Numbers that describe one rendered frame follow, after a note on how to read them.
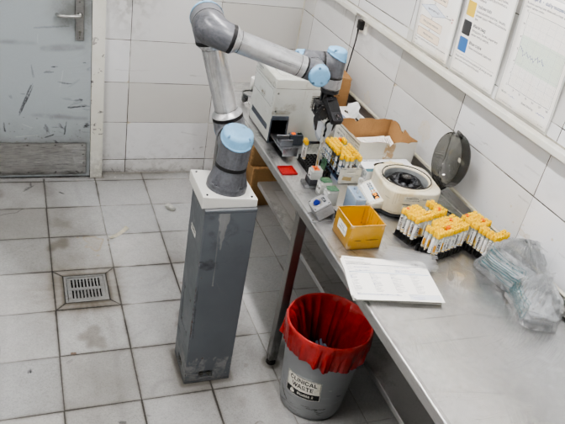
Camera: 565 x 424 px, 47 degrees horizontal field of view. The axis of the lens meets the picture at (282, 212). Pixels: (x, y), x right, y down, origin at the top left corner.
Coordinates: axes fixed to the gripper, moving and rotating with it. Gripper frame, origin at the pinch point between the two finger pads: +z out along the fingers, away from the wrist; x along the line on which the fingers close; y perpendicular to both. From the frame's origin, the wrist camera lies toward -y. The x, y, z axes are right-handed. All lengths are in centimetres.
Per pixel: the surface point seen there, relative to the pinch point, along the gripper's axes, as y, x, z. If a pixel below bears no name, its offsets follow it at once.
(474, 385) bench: -109, -9, 21
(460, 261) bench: -54, -38, 21
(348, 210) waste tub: -32.2, -1.2, 12.5
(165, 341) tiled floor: 9, 51, 108
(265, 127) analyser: 42.3, 8.3, 15.4
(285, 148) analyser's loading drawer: 20.4, 5.8, 14.6
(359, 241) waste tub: -44.9, -1.1, 16.8
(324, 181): -8.7, -0.8, 13.8
